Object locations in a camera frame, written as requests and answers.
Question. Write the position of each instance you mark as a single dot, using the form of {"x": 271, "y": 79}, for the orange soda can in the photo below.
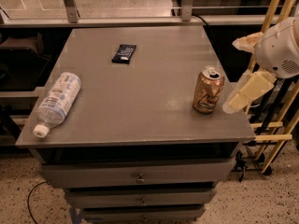
{"x": 210, "y": 83}

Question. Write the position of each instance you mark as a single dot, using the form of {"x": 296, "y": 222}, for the grey drawer cabinet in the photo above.
{"x": 139, "y": 112}

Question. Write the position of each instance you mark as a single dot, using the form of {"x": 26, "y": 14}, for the middle grey drawer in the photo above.
{"x": 140, "y": 197}

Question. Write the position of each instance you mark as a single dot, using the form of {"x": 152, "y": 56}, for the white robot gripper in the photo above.
{"x": 277, "y": 51}

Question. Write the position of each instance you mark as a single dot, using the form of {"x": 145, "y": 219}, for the grey drawer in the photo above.
{"x": 142, "y": 214}
{"x": 140, "y": 197}
{"x": 161, "y": 172}

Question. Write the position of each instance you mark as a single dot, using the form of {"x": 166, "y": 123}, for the top grey drawer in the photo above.
{"x": 161, "y": 172}

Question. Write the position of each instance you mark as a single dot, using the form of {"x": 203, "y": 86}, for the clear plastic water bottle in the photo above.
{"x": 54, "y": 108}

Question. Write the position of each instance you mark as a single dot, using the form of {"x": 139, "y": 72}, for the bottom grey drawer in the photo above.
{"x": 142, "y": 214}

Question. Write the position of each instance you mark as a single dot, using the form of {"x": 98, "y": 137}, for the metal railing frame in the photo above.
{"x": 75, "y": 13}

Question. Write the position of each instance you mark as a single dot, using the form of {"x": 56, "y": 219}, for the yellow wooden rack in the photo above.
{"x": 272, "y": 137}

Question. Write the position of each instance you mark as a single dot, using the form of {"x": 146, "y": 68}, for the dark blue rxbar wrapper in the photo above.
{"x": 124, "y": 54}

